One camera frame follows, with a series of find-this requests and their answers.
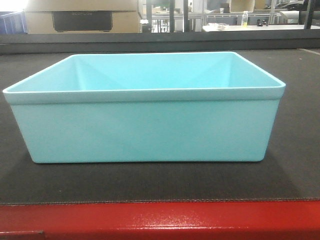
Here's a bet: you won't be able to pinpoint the light blue plastic bin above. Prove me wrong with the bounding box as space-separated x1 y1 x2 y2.
3 51 286 164

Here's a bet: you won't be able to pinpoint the black conveyor belt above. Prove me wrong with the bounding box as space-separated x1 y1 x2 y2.
0 30 320 205

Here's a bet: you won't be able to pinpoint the white background table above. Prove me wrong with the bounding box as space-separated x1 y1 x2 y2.
202 23 304 32

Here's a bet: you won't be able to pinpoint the yellow drink bottle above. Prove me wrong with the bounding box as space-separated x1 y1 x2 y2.
241 10 249 28

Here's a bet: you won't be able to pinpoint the cardboard box with black panel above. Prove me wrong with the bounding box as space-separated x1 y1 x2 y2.
23 0 143 34

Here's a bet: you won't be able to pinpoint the blue crates in background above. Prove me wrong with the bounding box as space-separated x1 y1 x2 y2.
0 11 27 35

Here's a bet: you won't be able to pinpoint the red conveyor frame edge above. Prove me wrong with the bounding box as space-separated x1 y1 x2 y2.
0 200 320 240

